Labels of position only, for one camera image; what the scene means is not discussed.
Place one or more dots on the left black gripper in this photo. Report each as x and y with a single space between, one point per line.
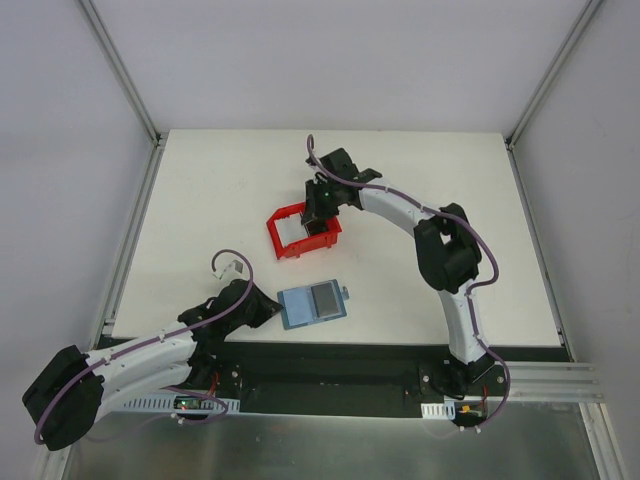
259 306

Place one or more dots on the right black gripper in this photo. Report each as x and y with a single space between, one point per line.
316 211

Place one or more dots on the red plastic bin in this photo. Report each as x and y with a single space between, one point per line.
320 234

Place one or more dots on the blue leather card holder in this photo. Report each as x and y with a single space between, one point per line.
299 309

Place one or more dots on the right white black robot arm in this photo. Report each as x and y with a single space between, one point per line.
447 254

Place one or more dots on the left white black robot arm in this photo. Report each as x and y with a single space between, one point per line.
76 389

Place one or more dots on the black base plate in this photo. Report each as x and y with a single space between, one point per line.
390 381

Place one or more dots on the left white cable duct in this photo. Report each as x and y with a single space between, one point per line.
179 403

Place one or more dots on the white cable duct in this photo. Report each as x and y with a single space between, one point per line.
179 403
438 411

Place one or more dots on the left aluminium frame post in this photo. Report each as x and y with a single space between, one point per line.
107 46

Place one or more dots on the aluminium frame post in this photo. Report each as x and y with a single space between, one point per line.
107 46
569 45

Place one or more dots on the right white cable duct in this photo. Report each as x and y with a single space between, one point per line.
438 411

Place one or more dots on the right aluminium frame post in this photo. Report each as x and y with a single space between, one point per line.
569 45

